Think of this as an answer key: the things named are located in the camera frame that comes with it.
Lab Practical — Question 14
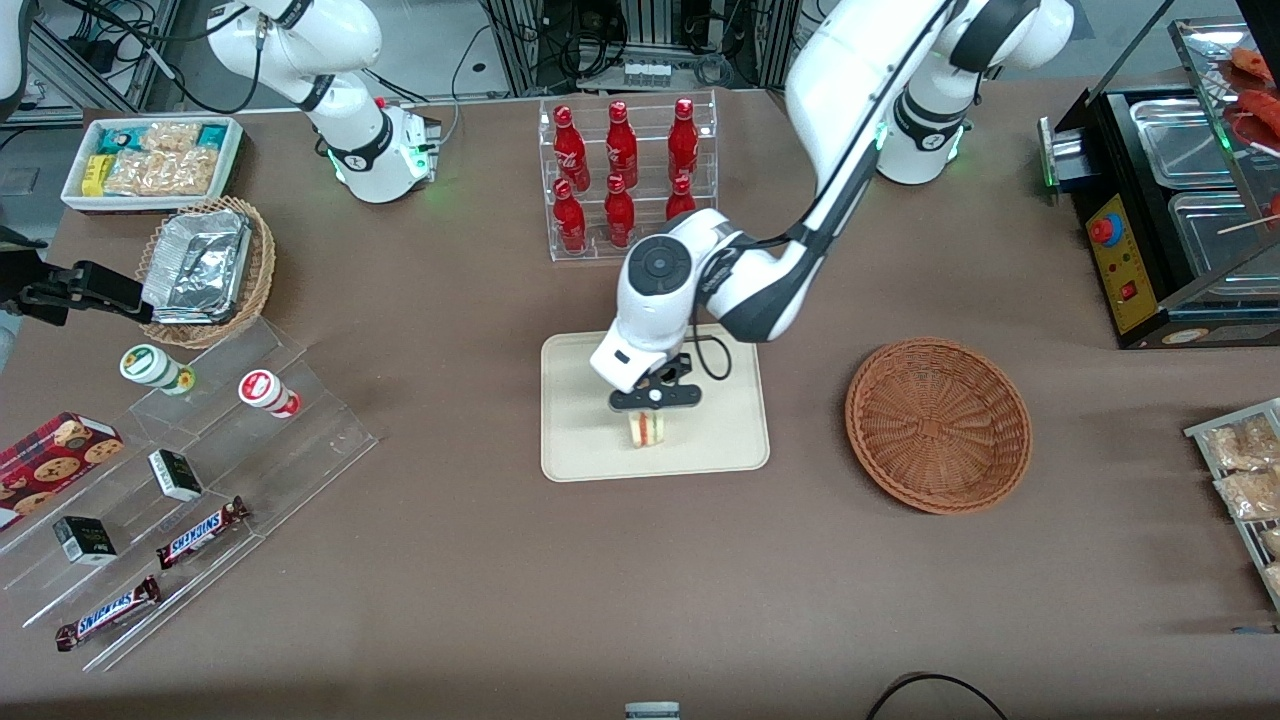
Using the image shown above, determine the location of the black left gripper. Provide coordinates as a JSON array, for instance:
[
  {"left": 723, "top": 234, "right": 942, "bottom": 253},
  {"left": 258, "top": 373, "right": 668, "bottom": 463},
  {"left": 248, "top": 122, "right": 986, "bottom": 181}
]
[{"left": 607, "top": 352, "right": 704, "bottom": 443}]

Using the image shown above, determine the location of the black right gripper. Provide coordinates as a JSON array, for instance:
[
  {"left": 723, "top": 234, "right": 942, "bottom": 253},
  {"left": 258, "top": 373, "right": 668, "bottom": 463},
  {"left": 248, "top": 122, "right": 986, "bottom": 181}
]
[{"left": 14, "top": 260, "right": 154, "bottom": 327}]

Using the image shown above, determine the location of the cream plastic serving tray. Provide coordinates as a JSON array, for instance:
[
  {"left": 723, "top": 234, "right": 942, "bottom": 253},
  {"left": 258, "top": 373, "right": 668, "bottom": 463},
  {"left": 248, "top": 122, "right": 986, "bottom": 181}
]
[{"left": 540, "top": 321, "right": 772, "bottom": 484}]

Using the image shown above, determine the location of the light tan wicker basket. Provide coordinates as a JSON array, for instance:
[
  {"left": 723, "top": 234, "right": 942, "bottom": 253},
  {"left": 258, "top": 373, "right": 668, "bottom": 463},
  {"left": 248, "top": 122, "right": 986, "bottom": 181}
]
[{"left": 134, "top": 196, "right": 277, "bottom": 350}]

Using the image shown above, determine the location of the brown round wicker basket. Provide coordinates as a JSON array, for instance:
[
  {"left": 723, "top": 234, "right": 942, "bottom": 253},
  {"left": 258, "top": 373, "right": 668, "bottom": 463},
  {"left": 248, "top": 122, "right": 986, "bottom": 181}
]
[{"left": 845, "top": 337, "right": 1034, "bottom": 517}]

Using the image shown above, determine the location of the white rectangular snack bin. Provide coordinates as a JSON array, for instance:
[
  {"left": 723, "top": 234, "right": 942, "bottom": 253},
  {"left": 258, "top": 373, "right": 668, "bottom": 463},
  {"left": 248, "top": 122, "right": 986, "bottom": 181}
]
[{"left": 60, "top": 116, "right": 245, "bottom": 215}]

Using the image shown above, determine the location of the green lid white cup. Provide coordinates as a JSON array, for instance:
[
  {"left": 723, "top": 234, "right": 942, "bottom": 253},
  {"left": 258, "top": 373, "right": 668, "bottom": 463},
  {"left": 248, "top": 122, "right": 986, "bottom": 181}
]
[{"left": 119, "top": 343, "right": 197, "bottom": 396}]

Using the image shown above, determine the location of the aluminium foil container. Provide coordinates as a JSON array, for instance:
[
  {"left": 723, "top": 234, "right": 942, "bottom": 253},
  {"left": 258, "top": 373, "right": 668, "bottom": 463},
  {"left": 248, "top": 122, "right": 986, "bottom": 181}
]
[{"left": 141, "top": 209, "right": 252, "bottom": 325}]

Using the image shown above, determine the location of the red chocolate chip cookie box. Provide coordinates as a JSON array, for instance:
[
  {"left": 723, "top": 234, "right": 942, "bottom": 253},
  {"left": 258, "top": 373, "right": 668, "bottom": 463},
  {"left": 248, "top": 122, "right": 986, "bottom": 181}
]
[{"left": 0, "top": 411, "right": 126, "bottom": 532}]

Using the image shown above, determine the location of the clear bag of crackers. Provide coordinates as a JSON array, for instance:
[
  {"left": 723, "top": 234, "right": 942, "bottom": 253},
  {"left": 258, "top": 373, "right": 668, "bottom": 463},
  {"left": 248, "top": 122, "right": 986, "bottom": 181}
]
[
  {"left": 104, "top": 148, "right": 219, "bottom": 198},
  {"left": 140, "top": 121, "right": 202, "bottom": 153}
]

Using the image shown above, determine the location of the clear acrylic bottle rack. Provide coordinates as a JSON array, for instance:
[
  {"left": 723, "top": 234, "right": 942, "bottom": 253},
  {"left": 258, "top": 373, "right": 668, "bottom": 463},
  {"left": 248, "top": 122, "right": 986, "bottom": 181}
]
[{"left": 537, "top": 89, "right": 720, "bottom": 264}]

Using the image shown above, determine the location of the small black carton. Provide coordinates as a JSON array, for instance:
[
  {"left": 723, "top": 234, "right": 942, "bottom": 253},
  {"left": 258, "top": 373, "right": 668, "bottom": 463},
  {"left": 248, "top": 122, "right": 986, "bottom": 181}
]
[
  {"left": 147, "top": 449, "right": 205, "bottom": 503},
  {"left": 51, "top": 515, "right": 118, "bottom": 567}
]

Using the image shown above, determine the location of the red lid white cup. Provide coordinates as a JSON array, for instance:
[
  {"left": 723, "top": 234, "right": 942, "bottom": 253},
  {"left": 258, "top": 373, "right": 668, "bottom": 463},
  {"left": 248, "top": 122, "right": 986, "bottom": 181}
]
[{"left": 237, "top": 369, "right": 302, "bottom": 419}]

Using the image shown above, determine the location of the Snickers chocolate bar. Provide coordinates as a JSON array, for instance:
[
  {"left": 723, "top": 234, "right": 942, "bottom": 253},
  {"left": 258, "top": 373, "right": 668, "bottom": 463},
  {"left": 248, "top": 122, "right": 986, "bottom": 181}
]
[
  {"left": 54, "top": 575, "right": 162, "bottom": 653},
  {"left": 155, "top": 496, "right": 251, "bottom": 571}
]

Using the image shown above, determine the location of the clear acrylic stepped display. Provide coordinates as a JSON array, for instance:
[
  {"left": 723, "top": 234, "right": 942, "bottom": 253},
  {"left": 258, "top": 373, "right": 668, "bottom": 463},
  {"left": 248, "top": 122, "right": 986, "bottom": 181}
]
[{"left": 0, "top": 317, "right": 380, "bottom": 674}]

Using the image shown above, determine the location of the aluminium equipment rack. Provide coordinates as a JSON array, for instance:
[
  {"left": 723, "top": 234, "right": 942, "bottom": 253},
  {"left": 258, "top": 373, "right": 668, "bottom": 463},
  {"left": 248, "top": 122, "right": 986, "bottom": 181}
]
[{"left": 478, "top": 0, "right": 803, "bottom": 98}]

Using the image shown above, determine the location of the black hot food warmer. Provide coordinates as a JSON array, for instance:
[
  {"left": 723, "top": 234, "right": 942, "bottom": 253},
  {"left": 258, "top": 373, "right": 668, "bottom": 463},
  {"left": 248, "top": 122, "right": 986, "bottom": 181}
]
[{"left": 1038, "top": 14, "right": 1280, "bottom": 350}]

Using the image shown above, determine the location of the aluminium frame shelf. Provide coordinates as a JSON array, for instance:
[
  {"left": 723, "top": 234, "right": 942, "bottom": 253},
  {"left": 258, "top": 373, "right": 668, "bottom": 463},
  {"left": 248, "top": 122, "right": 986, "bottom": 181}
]
[{"left": 25, "top": 0, "right": 186, "bottom": 113}]

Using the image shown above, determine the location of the black looped cable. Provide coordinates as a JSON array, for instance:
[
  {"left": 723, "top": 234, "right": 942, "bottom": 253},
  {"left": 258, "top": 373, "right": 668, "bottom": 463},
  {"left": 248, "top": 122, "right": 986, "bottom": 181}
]
[{"left": 864, "top": 671, "right": 1012, "bottom": 720}]

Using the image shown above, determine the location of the metal wire tray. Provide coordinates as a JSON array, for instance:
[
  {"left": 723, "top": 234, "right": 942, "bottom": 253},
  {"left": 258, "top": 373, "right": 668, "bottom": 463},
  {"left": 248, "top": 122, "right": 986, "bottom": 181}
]
[{"left": 1184, "top": 397, "right": 1280, "bottom": 612}]

